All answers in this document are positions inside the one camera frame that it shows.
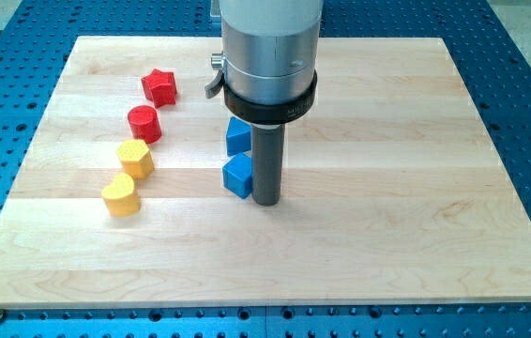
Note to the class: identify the yellow heart block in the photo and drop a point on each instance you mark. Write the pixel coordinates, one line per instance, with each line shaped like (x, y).
(120, 196)

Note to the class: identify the yellow hexagon block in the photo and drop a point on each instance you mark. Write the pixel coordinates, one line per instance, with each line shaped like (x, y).
(135, 158)

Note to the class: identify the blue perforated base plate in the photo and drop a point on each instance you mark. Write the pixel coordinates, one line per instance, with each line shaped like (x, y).
(36, 40)

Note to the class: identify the red star block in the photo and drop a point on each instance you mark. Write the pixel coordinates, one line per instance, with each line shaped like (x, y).
(160, 87)

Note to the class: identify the red cylinder block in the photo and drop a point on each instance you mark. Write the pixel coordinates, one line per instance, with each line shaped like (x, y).
(144, 123)

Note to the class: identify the blue cube block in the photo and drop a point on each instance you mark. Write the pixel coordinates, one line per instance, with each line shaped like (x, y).
(237, 175)

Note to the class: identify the light wooden board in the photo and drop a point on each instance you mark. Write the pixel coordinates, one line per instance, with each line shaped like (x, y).
(392, 190)

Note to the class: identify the blue angular block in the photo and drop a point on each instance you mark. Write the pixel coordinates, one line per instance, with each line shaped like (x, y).
(238, 138)

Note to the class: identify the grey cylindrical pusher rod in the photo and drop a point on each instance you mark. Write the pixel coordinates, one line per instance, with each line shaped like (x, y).
(266, 156)

